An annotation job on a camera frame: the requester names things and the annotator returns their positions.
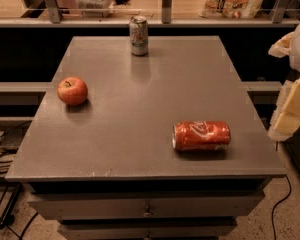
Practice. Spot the round drawer knob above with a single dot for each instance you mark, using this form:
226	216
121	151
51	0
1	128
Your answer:
147	213

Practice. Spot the silver green soda can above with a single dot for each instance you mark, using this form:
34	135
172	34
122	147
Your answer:
138	29

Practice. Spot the colourful snack bag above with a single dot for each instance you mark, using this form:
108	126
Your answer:
233	9

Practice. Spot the clear plastic container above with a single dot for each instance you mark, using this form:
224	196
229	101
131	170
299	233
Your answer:
94	8

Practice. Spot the red apple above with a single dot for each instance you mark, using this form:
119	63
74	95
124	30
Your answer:
72	91

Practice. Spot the red coke can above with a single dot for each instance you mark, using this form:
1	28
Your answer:
201	136

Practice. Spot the grey drawer cabinet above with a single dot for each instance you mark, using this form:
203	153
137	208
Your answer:
96	167

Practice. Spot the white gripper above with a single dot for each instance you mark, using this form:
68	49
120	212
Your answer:
287	115

